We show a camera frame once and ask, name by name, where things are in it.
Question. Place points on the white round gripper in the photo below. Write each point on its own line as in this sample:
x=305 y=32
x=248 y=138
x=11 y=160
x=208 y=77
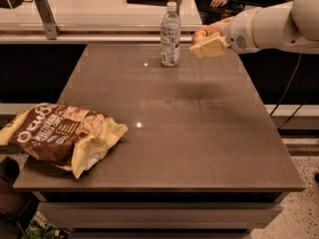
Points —
x=239 y=31

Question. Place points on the red yellow apple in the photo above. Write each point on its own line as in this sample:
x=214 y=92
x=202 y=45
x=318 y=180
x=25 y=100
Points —
x=203 y=32

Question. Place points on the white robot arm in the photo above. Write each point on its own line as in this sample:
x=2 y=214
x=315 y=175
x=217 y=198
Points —
x=290 y=27

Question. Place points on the clear plastic water bottle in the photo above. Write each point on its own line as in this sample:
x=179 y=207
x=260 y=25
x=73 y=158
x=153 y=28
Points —
x=170 y=36

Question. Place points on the background person hand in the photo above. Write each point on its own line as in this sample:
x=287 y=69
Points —
x=218 y=3

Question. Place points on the brown yellow chip bag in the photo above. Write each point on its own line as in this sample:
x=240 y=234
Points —
x=67 y=137

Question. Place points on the green patterned bag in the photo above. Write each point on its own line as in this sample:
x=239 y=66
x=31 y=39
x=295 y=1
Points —
x=41 y=228

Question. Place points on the grey metal left bracket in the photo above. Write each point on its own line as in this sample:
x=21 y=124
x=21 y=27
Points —
x=51 y=29

